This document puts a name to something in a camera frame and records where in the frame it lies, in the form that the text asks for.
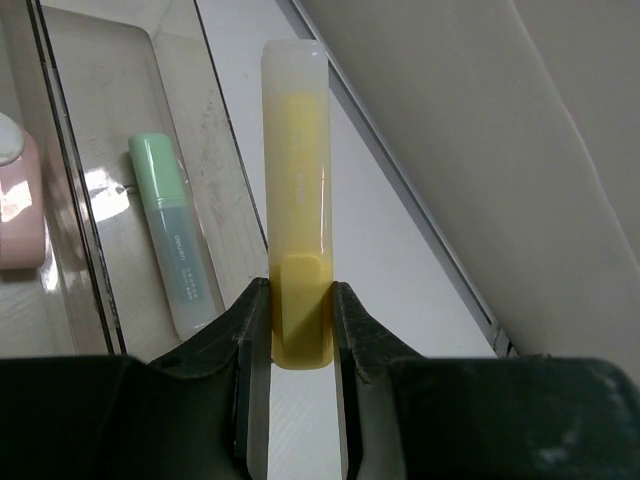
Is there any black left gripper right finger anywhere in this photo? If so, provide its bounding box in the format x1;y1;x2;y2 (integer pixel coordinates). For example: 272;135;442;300
331;282;421;479

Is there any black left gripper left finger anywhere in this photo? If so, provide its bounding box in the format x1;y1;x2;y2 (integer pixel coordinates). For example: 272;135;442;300
147;278;271;479

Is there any green highlighter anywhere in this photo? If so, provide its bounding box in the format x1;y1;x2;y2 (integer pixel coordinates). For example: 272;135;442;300
128;133;217;340

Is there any yellow highlighter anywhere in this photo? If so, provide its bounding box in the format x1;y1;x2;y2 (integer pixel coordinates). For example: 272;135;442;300
261;39;333;370

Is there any clear three-compartment organizer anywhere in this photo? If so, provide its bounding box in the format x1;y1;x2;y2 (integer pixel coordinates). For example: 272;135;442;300
1;1;266;360

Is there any aluminium rail right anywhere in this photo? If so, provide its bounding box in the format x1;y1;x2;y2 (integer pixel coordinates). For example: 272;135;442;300
279;0;521;359

